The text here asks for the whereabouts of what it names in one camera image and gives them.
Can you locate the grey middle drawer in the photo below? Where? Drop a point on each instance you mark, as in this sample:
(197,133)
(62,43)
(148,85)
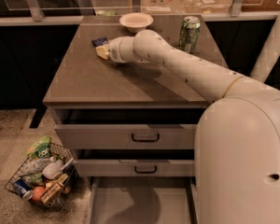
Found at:
(134,162)

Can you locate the white paper bowl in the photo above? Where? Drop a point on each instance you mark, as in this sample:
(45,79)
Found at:
(135,22)

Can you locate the blue soda can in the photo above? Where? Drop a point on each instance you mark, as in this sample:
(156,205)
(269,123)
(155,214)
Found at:
(23,190)

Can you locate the wire basket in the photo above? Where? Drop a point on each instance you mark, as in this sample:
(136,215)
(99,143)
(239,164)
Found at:
(37,179)

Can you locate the cardboard box left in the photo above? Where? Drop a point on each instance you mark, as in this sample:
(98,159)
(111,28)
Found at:
(163,7)

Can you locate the blue rxbar blueberry bar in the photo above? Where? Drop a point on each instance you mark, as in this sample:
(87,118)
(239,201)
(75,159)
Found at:
(101,41)

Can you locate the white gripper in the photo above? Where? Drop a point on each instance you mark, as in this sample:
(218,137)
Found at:
(115,49)

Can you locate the orange fruit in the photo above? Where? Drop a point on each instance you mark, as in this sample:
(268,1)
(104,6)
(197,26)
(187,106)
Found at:
(37,193)

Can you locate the grey top drawer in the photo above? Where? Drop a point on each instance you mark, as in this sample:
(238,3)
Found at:
(165,128)

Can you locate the grey bottom drawer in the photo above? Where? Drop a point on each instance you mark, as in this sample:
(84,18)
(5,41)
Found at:
(141,200)

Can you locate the brown snack box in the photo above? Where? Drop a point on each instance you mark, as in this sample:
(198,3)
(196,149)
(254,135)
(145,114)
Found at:
(54,190)

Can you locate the green chip bag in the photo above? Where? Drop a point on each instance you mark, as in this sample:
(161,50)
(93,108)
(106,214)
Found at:
(40,148)

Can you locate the glass railing barrier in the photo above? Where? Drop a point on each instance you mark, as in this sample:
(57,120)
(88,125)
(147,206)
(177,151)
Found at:
(50,12)

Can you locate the white plastic bottle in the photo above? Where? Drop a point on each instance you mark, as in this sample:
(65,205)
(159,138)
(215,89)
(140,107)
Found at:
(53,169)

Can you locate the green soda can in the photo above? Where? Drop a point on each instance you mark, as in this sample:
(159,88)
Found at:
(189,32)

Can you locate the clear plastic water bottle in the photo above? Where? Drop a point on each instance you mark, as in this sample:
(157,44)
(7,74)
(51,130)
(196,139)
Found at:
(35,166)

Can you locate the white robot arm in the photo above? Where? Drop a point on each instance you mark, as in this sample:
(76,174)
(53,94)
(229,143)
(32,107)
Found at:
(237,141)

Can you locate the grey drawer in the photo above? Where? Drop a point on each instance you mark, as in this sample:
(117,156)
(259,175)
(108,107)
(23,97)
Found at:
(165,128)
(141,200)
(134,162)

